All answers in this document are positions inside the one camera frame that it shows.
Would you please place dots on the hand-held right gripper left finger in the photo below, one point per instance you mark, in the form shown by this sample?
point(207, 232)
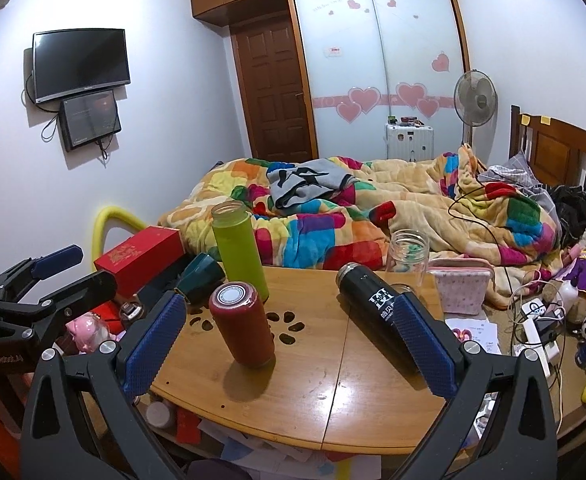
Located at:
point(148, 347)

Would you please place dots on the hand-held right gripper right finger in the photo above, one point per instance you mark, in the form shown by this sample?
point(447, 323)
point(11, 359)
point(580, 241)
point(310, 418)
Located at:
point(423, 347)

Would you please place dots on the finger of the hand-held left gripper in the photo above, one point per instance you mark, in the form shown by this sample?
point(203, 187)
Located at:
point(85, 287)
point(55, 260)

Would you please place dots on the red thermos bottle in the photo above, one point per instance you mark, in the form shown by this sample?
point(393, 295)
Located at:
point(243, 325)

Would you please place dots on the dark green cup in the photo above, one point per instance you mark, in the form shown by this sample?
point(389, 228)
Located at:
point(202, 271)

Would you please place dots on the pink toy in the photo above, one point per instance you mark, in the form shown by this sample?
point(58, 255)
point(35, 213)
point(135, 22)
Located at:
point(88, 332)

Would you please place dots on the printed paper sheet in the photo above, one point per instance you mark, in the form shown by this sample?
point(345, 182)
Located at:
point(478, 335)

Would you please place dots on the red gift box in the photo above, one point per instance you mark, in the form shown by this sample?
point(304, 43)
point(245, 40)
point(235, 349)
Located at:
point(138, 258)

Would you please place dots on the yellow foam tube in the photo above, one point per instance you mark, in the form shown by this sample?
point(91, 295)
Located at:
point(100, 220)

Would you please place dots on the white round jar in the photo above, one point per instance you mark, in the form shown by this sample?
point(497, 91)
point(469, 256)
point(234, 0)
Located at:
point(159, 414)

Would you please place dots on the black thermos flask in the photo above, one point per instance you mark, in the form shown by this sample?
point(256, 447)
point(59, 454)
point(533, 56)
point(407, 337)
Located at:
point(368, 307)

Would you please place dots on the pink dotted pouch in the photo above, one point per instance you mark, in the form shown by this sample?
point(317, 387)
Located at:
point(462, 290)

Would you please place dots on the small red box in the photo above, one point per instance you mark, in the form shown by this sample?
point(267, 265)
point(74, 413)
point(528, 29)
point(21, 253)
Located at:
point(187, 425)

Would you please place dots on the clear glass jar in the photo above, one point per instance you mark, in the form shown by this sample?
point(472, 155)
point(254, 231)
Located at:
point(407, 260)

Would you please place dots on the wooden folding table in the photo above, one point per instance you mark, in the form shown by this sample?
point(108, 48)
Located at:
point(323, 390)

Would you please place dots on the white power strip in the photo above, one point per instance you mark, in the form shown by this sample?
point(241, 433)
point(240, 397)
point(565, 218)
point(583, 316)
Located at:
point(540, 332)

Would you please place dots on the green glass bottle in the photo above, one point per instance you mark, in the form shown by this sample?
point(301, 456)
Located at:
point(238, 252)

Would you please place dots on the colourful patchwork blanket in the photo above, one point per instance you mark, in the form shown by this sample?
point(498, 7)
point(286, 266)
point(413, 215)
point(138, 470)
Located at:
point(323, 240)

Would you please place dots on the pile of papers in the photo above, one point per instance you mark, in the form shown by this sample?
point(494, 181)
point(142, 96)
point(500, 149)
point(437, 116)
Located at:
point(258, 452)

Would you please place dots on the white plastic bottle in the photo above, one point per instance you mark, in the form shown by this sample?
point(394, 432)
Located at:
point(567, 297)

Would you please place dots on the grey striped pillow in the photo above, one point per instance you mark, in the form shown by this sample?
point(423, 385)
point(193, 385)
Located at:
point(518, 172)

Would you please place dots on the grey and black garment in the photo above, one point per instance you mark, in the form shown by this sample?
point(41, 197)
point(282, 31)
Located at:
point(308, 180)

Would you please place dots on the black cloth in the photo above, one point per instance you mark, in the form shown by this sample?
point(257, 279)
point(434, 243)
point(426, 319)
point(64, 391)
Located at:
point(573, 210)

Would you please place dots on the white suitcase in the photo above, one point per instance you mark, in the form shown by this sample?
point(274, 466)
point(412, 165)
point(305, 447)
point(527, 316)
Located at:
point(409, 144)

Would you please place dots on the wooden bed headboard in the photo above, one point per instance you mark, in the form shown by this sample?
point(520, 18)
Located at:
point(558, 152)

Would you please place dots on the standing electric fan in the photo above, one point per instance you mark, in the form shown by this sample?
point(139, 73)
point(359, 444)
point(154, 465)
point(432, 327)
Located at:
point(475, 97)

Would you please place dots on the brown wooden door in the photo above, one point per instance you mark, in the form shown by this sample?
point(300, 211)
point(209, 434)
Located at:
point(273, 95)

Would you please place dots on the wardrobe with heart stickers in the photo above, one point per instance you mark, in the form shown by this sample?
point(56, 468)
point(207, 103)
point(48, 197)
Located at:
point(373, 50)

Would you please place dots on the small black wall monitor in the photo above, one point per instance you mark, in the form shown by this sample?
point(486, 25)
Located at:
point(90, 117)

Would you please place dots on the wall-mounted black television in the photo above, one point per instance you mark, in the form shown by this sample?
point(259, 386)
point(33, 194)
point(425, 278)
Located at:
point(80, 62)

